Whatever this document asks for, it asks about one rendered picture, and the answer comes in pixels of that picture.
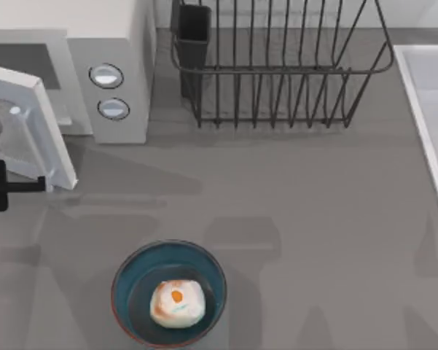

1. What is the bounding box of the pale microwave oven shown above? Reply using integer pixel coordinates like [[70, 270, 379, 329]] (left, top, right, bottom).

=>
[[0, 0, 157, 145]]

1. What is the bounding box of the dark blue bowl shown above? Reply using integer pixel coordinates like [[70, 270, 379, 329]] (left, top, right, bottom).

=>
[[110, 238, 228, 349]]

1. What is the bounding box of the small round microwave knob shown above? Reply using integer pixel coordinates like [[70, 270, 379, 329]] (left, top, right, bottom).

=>
[[96, 97, 131, 121]]

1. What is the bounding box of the white bun with orange spot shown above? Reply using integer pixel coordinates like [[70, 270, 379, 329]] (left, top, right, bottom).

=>
[[149, 279, 207, 329]]

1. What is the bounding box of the black cutlery holder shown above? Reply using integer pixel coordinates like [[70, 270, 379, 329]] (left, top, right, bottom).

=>
[[171, 0, 213, 100]]

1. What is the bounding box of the large round microwave knob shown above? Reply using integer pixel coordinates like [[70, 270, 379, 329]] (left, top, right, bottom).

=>
[[88, 63, 125, 90]]

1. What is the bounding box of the pale microwave door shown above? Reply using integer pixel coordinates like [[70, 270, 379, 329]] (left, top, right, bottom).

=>
[[0, 61, 79, 193]]

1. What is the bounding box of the white sink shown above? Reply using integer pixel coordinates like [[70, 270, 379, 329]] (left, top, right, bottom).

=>
[[392, 44, 438, 244]]

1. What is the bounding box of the dark wire dish rack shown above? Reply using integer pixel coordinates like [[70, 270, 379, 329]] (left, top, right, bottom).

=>
[[170, 0, 395, 130]]

